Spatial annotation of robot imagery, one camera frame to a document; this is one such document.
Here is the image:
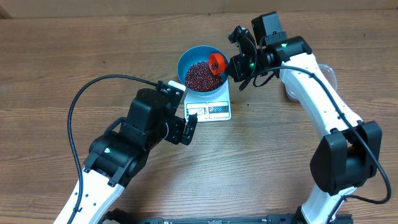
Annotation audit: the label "orange scoop with blue handle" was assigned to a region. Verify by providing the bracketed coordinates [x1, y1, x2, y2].
[208, 53, 227, 75]

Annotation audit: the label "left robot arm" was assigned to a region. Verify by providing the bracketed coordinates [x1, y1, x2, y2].
[55, 81, 198, 223]

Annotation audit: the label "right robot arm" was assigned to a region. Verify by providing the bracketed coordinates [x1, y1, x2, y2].
[225, 12, 382, 223]

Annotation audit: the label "white digital kitchen scale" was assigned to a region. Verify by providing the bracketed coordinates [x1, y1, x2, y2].
[184, 81, 232, 123]

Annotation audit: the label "red beans in bowl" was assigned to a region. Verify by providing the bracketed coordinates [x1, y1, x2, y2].
[185, 61, 223, 92]

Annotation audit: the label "blue metal bowl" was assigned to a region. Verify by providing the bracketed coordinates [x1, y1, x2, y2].
[177, 45, 228, 90]

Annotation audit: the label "clear plastic container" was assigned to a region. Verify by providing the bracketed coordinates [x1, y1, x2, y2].
[284, 63, 338, 102]

